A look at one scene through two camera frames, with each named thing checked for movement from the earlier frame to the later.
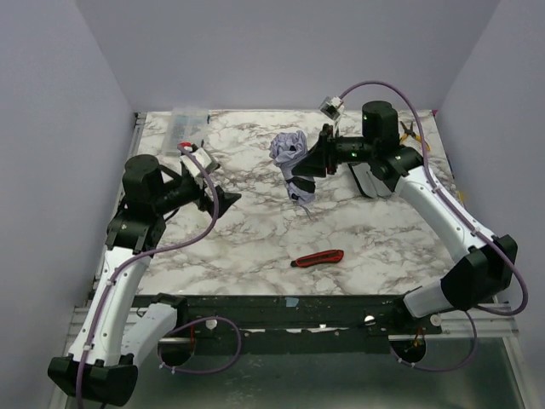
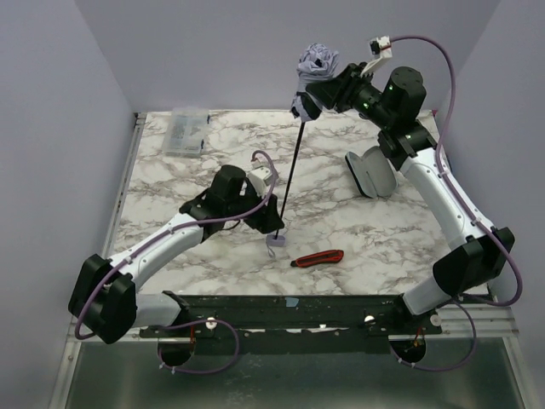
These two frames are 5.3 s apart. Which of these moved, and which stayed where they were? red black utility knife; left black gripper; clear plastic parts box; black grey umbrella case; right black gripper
Moved: right black gripper; left black gripper
Stayed: clear plastic parts box; red black utility knife; black grey umbrella case
